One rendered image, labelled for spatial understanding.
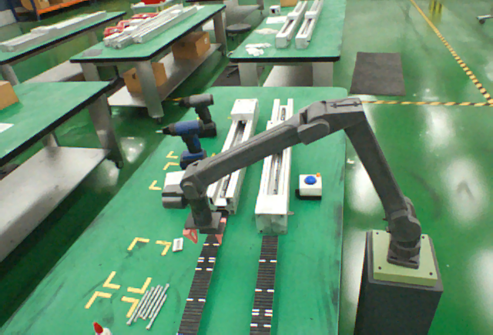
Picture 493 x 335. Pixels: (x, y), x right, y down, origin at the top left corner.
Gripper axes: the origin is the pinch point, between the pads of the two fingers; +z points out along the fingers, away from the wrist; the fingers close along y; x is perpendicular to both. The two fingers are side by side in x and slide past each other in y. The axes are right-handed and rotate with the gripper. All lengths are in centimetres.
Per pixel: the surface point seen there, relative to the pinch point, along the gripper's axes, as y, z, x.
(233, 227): -5.5, 5.6, -11.2
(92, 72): 182, 23, -243
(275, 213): -20.9, -3.7, -8.3
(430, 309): -66, 15, 12
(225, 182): -0.3, -0.2, -29.5
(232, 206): -4.4, 2.4, -18.7
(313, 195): -33.6, 3.5, -25.3
